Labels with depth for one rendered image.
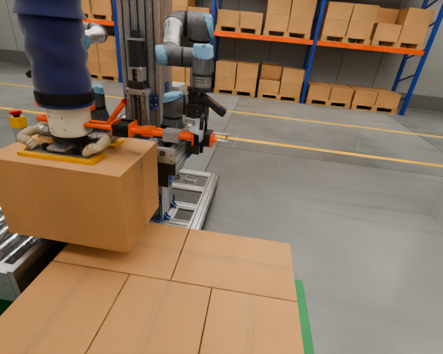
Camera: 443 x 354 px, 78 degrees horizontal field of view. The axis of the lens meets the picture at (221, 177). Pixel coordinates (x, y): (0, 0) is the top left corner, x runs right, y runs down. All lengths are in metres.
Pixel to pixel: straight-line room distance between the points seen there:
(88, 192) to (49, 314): 0.51
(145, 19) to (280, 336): 1.74
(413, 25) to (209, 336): 8.42
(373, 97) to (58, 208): 8.26
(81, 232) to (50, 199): 0.19
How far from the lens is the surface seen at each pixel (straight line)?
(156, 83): 1.84
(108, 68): 9.46
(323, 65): 9.65
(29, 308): 1.46
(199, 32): 1.53
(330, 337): 2.06
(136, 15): 1.86
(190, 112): 1.12
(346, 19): 8.39
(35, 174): 1.36
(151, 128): 1.21
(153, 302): 1.33
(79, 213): 1.34
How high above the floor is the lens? 1.60
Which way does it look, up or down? 28 degrees down
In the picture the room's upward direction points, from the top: 5 degrees clockwise
